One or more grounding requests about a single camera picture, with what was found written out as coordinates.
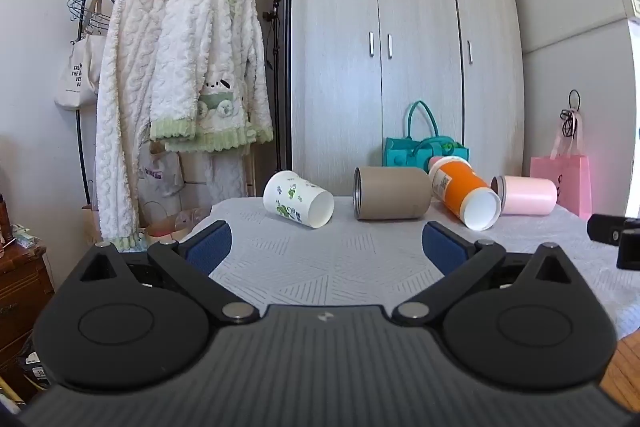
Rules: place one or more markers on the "white fuzzy jacket green trim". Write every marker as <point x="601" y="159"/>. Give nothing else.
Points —
<point x="210" y="57"/>

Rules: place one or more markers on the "black clothes rack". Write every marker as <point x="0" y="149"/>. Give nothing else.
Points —
<point x="287" y="57"/>

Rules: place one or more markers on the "white canvas tote bag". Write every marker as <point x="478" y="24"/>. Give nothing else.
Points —
<point x="75" y="79"/>

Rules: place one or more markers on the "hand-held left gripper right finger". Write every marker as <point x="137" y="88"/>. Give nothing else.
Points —
<point x="442" y="249"/>

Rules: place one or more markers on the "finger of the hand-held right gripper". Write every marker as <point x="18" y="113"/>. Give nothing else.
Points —
<point x="630" y="252"/>
<point x="605" y="229"/>

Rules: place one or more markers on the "white cup with green print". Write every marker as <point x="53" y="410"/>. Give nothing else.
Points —
<point x="292" y="199"/>

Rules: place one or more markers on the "white patterned tablecloth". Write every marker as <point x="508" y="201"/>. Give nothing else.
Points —
<point x="330" y="257"/>

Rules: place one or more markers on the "brown wooden dresser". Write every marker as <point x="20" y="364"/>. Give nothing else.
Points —
<point x="20" y="297"/>

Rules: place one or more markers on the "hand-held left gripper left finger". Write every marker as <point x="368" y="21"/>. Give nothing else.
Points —
<point x="209" y="248"/>

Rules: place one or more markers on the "orange paper cup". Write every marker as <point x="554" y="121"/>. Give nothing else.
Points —
<point x="462" y="189"/>

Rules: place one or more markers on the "pink cup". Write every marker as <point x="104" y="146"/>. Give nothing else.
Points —
<point x="530" y="195"/>

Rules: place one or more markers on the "brown cardboard cup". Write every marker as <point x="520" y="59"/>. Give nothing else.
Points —
<point x="392" y="193"/>

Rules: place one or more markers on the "pink paper bag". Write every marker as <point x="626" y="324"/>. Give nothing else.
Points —
<point x="565" y="179"/>

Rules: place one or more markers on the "teal handbag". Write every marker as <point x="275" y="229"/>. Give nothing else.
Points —
<point x="405" y="154"/>

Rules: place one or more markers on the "light wooden wardrobe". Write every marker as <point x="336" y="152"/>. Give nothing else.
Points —
<point x="340" y="57"/>

